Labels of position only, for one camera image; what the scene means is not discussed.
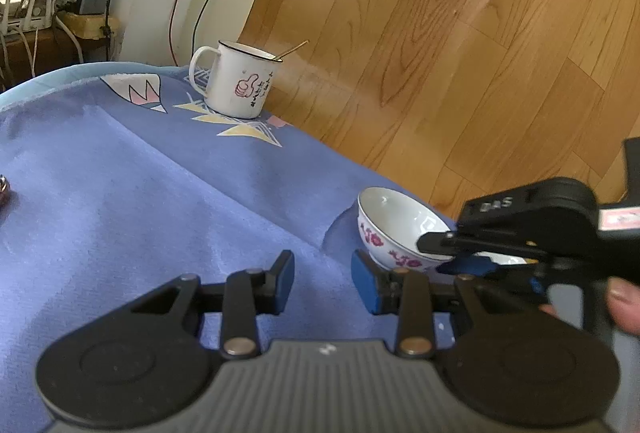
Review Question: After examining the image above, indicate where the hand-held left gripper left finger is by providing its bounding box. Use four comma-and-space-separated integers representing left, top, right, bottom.
127, 249, 296, 360

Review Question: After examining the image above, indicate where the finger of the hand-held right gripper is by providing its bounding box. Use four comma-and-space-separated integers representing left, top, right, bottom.
417, 230, 546, 264
435, 257, 507, 280

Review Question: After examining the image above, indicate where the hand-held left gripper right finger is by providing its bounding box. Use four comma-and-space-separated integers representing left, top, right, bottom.
351, 249, 501, 359

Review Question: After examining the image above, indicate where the white floral bowl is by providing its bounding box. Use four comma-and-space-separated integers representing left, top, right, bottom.
356, 186, 459, 273

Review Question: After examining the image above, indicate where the person's right hand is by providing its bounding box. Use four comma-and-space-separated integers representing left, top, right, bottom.
606, 278, 640, 335

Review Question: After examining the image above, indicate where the blue patterned tablecloth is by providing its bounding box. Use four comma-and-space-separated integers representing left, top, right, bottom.
0, 62, 640, 433

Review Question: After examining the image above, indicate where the white enamel mug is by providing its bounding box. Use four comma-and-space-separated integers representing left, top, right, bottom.
188, 40, 280, 120

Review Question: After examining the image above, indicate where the metal spoon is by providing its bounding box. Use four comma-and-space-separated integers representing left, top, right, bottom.
272, 40, 310, 63

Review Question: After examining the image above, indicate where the beige power strip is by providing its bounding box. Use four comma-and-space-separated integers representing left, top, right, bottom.
55, 10, 121, 39

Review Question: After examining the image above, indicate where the grey power adapter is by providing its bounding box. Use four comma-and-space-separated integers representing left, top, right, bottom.
74, 0, 112, 18

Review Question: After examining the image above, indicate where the white cable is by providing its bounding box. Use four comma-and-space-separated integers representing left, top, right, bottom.
54, 12, 87, 64

